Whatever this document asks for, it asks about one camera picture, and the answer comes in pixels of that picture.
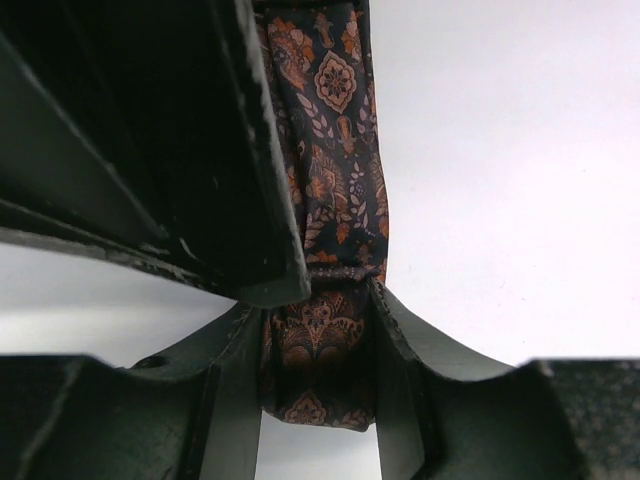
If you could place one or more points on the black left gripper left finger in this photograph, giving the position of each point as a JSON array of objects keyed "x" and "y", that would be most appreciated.
[{"x": 189, "y": 411}]

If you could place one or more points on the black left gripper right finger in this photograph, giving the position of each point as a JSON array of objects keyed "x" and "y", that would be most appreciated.
[{"x": 445, "y": 411}]

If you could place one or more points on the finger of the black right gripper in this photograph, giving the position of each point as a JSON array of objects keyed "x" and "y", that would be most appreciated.
[{"x": 141, "y": 133}]

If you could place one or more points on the dark brown paisley tie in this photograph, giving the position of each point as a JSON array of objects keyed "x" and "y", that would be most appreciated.
[{"x": 317, "y": 355}]

